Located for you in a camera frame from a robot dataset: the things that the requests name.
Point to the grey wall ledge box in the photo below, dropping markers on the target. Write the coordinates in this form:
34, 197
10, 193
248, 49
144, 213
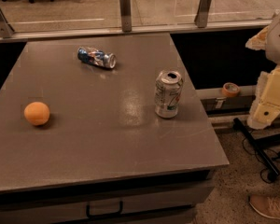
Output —
214, 102

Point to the black stand leg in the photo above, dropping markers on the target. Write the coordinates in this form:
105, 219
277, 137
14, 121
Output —
273, 170

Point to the orange ball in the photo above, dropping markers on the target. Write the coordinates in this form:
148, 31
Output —
37, 113

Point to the black drawer handle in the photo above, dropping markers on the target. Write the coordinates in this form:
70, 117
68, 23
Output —
103, 209

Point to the middle metal railing bracket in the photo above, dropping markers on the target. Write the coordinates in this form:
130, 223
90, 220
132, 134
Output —
126, 15

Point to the tan sneaker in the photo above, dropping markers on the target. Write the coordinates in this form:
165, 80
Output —
268, 207

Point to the silver 7up can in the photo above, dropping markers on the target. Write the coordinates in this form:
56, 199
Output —
168, 88

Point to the orange tape roll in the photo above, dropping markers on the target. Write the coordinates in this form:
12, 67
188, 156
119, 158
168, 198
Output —
230, 89

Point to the right metal railing bracket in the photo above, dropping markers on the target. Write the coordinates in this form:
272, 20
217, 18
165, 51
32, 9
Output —
201, 18

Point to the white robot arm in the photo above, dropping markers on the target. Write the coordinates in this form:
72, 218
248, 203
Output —
272, 50

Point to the left metal railing bracket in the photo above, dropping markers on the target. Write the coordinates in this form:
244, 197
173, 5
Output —
0, 19

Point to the crushed blue pepsi can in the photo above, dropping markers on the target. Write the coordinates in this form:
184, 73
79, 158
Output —
93, 56

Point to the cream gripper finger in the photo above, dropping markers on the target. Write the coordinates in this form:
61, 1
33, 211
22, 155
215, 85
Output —
258, 41
266, 106

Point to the metal railing bracket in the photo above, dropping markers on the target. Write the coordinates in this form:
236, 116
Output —
0, 19
126, 15
201, 18

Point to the grey cabinet with drawer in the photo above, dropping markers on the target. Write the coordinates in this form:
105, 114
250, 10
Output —
104, 140

